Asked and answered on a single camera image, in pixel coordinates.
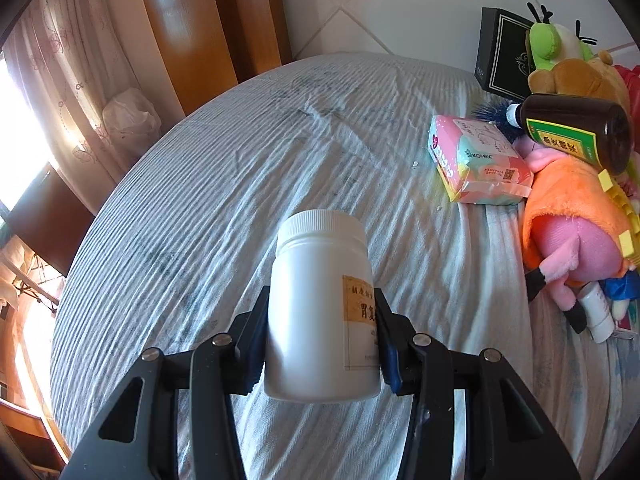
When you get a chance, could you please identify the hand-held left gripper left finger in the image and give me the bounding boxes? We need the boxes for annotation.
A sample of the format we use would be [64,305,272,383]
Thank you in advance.
[60,285,273,480]

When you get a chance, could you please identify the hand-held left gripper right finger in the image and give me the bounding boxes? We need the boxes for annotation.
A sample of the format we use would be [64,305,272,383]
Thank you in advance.
[372,287,583,480]

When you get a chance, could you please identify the white labelled medicine jar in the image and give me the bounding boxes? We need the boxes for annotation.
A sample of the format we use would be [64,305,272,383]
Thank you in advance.
[264,210,383,403]

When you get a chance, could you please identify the small white bottle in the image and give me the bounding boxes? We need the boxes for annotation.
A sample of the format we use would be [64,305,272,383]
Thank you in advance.
[580,282,617,343]

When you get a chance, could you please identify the pink wipes packet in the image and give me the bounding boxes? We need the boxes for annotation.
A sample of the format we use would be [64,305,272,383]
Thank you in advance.
[427,114,535,205]

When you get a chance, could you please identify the pig plush orange dress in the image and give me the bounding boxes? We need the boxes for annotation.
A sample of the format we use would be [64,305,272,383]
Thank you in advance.
[515,135,640,333]

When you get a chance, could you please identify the dark brown board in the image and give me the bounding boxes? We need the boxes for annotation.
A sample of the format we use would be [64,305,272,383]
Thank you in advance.
[6,162,97,278]

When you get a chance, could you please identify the white plastic bag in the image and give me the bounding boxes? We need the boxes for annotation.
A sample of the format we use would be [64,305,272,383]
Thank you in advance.
[102,87,162,151]

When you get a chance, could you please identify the yellow plastic scoop tongs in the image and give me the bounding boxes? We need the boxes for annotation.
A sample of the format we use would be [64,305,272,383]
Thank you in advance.
[595,169,640,266]

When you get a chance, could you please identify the brown glass bottle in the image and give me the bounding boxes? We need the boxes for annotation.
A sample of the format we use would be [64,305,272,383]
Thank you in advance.
[505,94,633,176]

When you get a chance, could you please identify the black gift box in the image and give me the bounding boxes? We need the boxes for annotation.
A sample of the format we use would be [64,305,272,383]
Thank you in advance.
[474,6,538,101]

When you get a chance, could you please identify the brown bear plush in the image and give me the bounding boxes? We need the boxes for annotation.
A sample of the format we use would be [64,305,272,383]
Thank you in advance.
[529,50,632,111]

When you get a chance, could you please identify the sheer patterned curtain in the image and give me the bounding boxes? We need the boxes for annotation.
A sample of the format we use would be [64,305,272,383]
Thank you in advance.
[0,0,181,216]

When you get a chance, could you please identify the wooden headboard white padding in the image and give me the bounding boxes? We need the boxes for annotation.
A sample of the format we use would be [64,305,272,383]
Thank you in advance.
[132,0,640,91]

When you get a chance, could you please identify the green plush toy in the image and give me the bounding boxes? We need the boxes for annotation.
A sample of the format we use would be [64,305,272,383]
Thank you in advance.
[525,2,598,73]

